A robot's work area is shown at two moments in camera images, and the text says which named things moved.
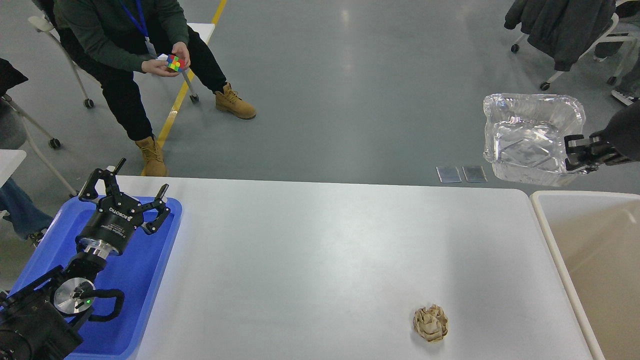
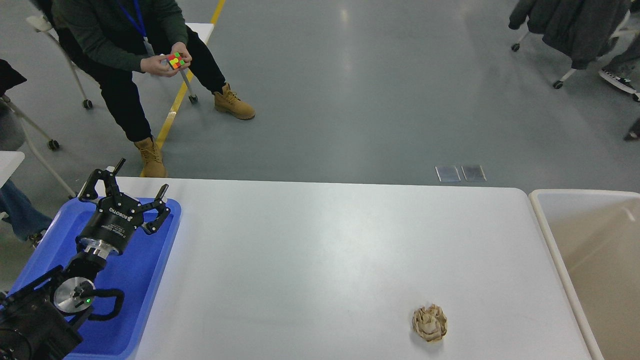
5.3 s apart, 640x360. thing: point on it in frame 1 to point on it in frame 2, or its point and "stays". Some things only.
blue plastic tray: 138,272 stays
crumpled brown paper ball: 431,322 stays
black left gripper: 109,228 stays
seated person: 630,80 to 623,72
